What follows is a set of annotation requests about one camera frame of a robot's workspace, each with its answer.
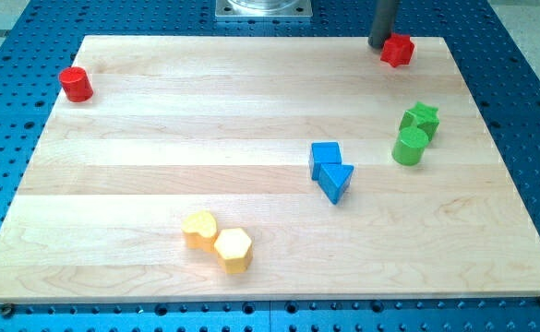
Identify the yellow heart block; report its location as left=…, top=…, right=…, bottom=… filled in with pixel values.
left=181, top=210, right=218, bottom=253

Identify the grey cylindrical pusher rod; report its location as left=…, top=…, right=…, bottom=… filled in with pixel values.
left=368, top=0, right=401, bottom=49

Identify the light wooden board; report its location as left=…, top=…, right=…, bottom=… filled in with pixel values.
left=0, top=35, right=540, bottom=303

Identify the green star block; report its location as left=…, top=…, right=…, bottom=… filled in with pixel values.
left=399, top=101, right=439, bottom=140

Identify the red star block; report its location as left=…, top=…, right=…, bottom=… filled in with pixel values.
left=380, top=33, right=414, bottom=67

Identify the blue perforated metal table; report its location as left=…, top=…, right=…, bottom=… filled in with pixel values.
left=0, top=0, right=540, bottom=331

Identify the green cylinder block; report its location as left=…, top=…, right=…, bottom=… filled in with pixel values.
left=391, top=126, right=429, bottom=166

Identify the blue cube block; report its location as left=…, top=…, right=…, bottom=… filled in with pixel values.
left=308, top=142, right=342, bottom=181

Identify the yellow hexagon block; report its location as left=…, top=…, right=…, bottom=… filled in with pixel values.
left=214, top=228, right=253, bottom=274

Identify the blue triangle block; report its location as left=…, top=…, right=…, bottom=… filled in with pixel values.
left=318, top=163, right=354, bottom=205

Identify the red cylinder block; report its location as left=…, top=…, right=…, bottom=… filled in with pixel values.
left=58, top=66, right=93, bottom=102

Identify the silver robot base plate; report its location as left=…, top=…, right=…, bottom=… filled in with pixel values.
left=215, top=0, right=313, bottom=18

